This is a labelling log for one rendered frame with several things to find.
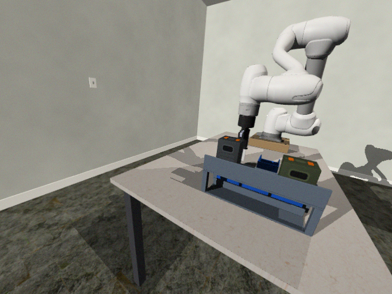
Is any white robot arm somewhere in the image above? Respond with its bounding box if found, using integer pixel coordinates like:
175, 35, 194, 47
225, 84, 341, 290
238, 16, 351, 142

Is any black case with orange latches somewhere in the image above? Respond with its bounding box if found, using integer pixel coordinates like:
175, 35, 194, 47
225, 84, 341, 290
216, 136, 245, 164

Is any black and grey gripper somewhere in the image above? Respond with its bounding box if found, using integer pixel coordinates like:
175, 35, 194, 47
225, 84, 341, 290
238, 115, 256, 161

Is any grey metal shelf rack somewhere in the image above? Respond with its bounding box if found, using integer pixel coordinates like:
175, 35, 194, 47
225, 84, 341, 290
201, 154, 332, 237

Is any dark green case with handle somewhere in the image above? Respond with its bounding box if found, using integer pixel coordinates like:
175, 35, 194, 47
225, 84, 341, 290
278, 155, 322, 185

